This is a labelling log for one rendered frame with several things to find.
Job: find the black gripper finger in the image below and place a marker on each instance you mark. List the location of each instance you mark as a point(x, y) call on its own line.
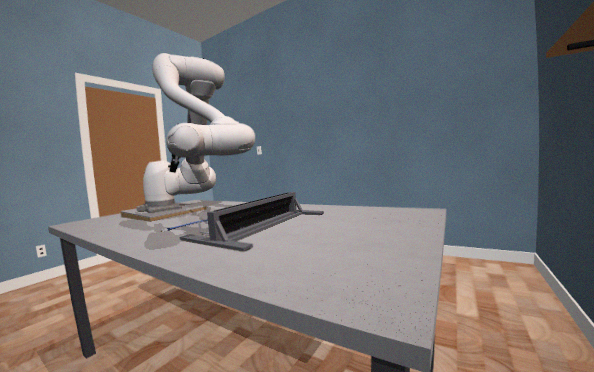
point(174, 164)

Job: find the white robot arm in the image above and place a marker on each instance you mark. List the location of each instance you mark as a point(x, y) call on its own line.
point(224, 136)

